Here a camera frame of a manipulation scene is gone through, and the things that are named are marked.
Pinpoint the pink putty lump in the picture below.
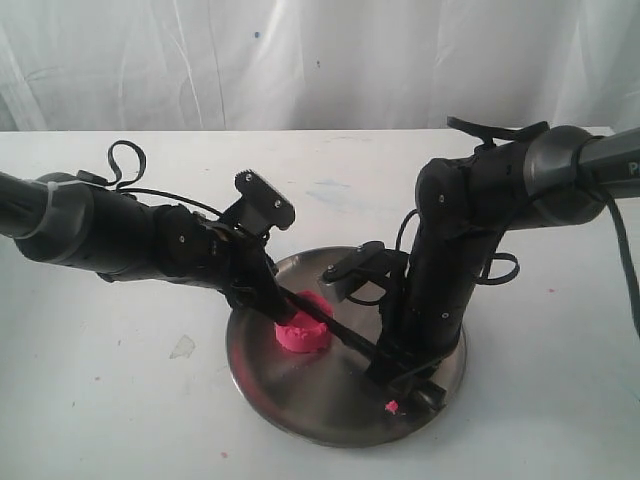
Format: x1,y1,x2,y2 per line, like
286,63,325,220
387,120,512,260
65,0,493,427
274,311,332,354

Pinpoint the pink crumb lower right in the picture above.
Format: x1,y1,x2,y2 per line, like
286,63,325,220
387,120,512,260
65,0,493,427
385,400,399,415

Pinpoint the white backdrop curtain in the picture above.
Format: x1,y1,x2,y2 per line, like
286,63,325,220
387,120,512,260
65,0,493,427
1,1,639,130

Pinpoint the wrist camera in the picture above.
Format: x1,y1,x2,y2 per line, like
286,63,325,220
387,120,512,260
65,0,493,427
318,241,393,306
219,170,296,237

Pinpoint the round steel plate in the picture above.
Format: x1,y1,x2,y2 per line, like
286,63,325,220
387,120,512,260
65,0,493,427
226,247,466,448

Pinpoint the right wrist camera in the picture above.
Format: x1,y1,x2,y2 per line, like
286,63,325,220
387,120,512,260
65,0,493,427
318,241,393,306

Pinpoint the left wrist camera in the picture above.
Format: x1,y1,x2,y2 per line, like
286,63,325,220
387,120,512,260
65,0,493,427
219,170,296,237

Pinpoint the black serrated knife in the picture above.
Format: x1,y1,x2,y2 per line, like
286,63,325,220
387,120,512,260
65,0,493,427
281,287,447,415

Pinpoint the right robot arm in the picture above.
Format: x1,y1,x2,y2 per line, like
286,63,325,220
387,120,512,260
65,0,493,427
367,117,639,392

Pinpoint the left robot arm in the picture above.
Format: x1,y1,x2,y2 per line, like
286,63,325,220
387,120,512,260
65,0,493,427
1,150,295,324

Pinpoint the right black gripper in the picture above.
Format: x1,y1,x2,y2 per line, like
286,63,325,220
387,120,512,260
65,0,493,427
367,224,496,396

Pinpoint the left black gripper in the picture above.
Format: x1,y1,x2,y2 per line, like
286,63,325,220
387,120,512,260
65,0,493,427
164,209,296,325

